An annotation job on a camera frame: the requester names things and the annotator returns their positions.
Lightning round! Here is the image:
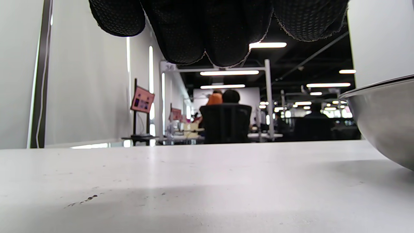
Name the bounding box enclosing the white metal frame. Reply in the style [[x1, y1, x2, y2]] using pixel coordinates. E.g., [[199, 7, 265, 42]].
[[159, 59, 275, 140]]

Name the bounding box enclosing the black high-back office chair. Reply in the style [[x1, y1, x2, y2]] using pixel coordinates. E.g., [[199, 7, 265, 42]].
[[200, 104, 252, 144]]

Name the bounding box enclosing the person's left hand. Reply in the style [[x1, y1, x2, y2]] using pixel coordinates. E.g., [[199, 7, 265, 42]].
[[88, 0, 350, 68]]

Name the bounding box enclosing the glass window with dark frame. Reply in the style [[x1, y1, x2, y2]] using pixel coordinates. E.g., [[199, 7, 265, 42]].
[[27, 0, 54, 149]]

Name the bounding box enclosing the small pink sign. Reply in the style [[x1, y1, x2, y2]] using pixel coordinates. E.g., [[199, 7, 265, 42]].
[[170, 104, 182, 123]]

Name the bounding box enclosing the pink sign on black pole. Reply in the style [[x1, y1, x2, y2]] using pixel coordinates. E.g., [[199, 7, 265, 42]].
[[130, 78, 155, 136]]

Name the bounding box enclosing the black mesh office chair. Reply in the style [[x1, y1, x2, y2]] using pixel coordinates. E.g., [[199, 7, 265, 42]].
[[291, 104, 360, 140]]

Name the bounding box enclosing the steel mixing bowl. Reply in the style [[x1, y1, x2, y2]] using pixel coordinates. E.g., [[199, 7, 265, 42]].
[[338, 74, 414, 171]]

